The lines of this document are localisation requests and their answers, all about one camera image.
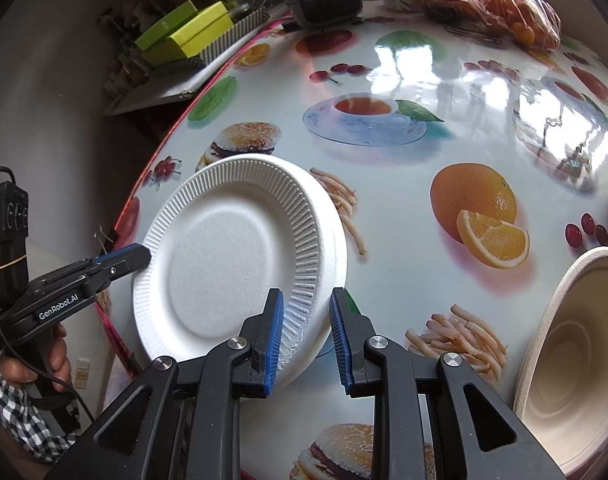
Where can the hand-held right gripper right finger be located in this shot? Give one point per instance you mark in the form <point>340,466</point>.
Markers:
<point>340,340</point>

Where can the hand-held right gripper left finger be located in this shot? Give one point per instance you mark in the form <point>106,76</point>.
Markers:
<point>274,340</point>

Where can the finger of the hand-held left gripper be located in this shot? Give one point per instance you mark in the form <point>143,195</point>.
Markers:
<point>99,280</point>
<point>126,257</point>

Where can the beige paper bowl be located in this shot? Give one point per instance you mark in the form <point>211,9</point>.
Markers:
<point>569,360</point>

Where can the person's left forearm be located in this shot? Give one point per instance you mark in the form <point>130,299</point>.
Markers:
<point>13,410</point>

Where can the person's left hand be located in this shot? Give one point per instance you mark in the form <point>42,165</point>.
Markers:
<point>62,355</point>

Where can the black binder clip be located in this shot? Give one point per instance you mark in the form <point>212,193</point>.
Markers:
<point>107,240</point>

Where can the grey cardboard sheet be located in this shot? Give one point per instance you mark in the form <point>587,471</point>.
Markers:
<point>153,87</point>

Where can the yellow-green box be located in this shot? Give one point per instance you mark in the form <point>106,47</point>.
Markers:
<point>193,35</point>

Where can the grey corrugated rack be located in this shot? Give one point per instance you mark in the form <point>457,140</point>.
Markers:
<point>233,35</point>

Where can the plastic bag of oranges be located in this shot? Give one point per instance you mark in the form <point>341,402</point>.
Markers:
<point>514,5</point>

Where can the white wall socket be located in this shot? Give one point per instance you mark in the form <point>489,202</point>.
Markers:
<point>83,374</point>

